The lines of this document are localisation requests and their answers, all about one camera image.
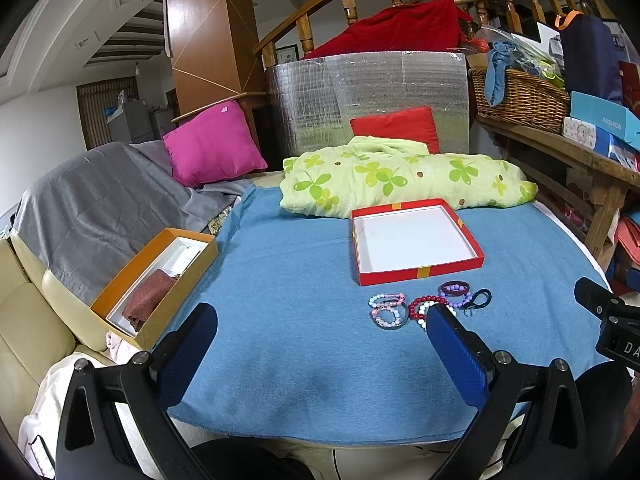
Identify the silver foil insulation board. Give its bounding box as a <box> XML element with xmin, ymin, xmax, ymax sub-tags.
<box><xmin>267</xmin><ymin>51</ymin><xmax>470</xmax><ymax>156</ymax></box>

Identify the pink crystal bead bracelet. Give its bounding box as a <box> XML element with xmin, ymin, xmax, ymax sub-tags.
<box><xmin>368</xmin><ymin>291</ymin><xmax>407</xmax><ymax>311</ymax></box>

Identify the brown folded cloth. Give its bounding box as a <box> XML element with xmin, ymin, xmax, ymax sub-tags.
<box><xmin>122</xmin><ymin>269</ymin><xmax>177</xmax><ymax>332</ymax></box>

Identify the pink white bead bracelet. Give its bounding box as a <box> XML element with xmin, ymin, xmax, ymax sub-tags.
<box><xmin>370</xmin><ymin>304</ymin><xmax>409</xmax><ymax>331</ymax></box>

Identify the wicker basket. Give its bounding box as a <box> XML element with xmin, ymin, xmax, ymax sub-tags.
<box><xmin>469</xmin><ymin>68</ymin><xmax>570</xmax><ymax>134</ymax></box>

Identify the green clover print pillow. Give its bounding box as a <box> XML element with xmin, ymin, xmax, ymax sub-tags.
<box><xmin>280</xmin><ymin>136</ymin><xmax>538</xmax><ymax>219</ymax></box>

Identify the wooden pillar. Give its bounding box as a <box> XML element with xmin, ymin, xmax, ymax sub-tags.
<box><xmin>164</xmin><ymin>0</ymin><xmax>266</xmax><ymax>114</ymax></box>

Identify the magenta cushion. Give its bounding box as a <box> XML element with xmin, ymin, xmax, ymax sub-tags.
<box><xmin>163</xmin><ymin>100</ymin><xmax>267</xmax><ymax>188</ymax></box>

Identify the blue towel mat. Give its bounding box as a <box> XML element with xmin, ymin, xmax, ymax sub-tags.
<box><xmin>170</xmin><ymin>186</ymin><xmax>604</xmax><ymax>445</ymax></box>

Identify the cream leather sofa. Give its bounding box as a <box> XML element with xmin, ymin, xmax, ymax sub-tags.
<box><xmin>0</xmin><ymin>240</ymin><xmax>112</xmax><ymax>438</ymax></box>

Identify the red bead bracelet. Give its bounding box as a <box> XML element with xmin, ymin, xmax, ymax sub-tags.
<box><xmin>408</xmin><ymin>294</ymin><xmax>450</xmax><ymax>322</ymax></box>

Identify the black hair tie with ring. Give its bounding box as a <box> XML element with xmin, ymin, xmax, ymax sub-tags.
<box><xmin>460</xmin><ymin>287</ymin><xmax>493</xmax><ymax>318</ymax></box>

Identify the red shallow gift box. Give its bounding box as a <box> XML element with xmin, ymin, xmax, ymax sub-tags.
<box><xmin>350</xmin><ymin>198</ymin><xmax>485</xmax><ymax>286</ymax></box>

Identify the light blue carton box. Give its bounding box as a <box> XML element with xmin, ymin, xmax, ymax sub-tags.
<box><xmin>570</xmin><ymin>91</ymin><xmax>640</xmax><ymax>151</ymax></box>

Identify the blue cloth in basket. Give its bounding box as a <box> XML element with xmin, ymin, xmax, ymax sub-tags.
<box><xmin>484</xmin><ymin>41</ymin><xmax>516</xmax><ymax>107</ymax></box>

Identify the grey blanket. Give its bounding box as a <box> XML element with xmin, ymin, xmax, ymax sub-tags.
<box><xmin>14</xmin><ymin>141</ymin><xmax>248</xmax><ymax>304</ymax></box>

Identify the navy bag orange handle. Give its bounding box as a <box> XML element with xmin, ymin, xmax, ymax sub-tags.
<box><xmin>554</xmin><ymin>10</ymin><xmax>623</xmax><ymax>105</ymax></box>

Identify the red fabric on railing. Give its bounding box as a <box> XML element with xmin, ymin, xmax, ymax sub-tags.
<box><xmin>304</xmin><ymin>0</ymin><xmax>473</xmax><ymax>58</ymax></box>

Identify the orange cardboard box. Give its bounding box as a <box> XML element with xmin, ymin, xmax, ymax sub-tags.
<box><xmin>91</xmin><ymin>228</ymin><xmax>218</xmax><ymax>350</ymax></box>

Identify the purple bead bracelet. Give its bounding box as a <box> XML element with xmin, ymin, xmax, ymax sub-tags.
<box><xmin>439</xmin><ymin>283</ymin><xmax>474</xmax><ymax>310</ymax></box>

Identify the wooden bench shelf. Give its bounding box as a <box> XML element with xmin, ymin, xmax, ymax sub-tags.
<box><xmin>477</xmin><ymin>114</ymin><xmax>639</xmax><ymax>269</ymax></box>

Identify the red cushion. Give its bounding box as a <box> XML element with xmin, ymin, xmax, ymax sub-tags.
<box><xmin>349</xmin><ymin>106</ymin><xmax>440</xmax><ymax>154</ymax></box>

